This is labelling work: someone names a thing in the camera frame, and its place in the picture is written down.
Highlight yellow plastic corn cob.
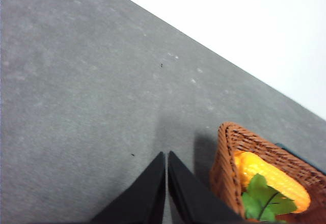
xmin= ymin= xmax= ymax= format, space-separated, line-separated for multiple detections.
xmin=234 ymin=151 xmax=311 ymax=213

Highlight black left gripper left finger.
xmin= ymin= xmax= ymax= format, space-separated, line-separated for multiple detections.
xmin=90 ymin=152 xmax=166 ymax=224

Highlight brown wicker basket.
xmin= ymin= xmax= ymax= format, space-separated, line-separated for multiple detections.
xmin=210 ymin=122 xmax=326 ymax=224

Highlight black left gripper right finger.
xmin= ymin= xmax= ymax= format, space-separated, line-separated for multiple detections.
xmin=168 ymin=151 xmax=245 ymax=224

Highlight green plastic leaf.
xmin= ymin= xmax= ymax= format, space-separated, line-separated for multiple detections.
xmin=241 ymin=174 xmax=298 ymax=223

